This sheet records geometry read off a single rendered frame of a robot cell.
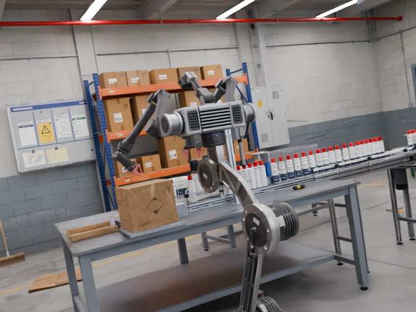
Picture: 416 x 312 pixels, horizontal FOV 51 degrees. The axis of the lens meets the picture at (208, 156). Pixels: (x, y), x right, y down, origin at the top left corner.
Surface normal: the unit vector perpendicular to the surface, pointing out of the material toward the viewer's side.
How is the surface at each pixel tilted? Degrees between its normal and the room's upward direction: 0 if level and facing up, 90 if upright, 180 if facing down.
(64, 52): 90
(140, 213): 90
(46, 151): 90
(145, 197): 90
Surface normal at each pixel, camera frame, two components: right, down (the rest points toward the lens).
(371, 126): 0.49, -0.04
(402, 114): -0.85, 0.17
